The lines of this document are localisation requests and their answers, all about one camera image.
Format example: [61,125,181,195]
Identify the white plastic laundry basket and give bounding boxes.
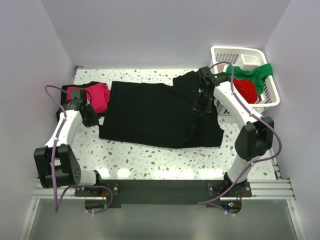
[210,46,280,113]

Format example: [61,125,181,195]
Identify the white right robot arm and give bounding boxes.
[193,66,274,197]

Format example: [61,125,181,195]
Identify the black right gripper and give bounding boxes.
[193,90,214,119]

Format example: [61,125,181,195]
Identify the red t shirt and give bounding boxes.
[233,78,258,104]

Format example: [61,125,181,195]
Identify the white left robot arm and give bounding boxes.
[33,88,104,196]

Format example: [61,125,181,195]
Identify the black t shirt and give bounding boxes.
[60,82,105,119]
[98,71,224,149]

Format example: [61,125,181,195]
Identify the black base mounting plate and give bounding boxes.
[73,178,253,213]

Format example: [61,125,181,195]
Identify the folded pink t shirt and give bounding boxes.
[66,82,110,115]

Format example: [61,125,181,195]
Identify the green t shirt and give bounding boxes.
[233,63,273,96]

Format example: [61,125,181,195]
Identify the folded black t shirt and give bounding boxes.
[60,82,105,119]

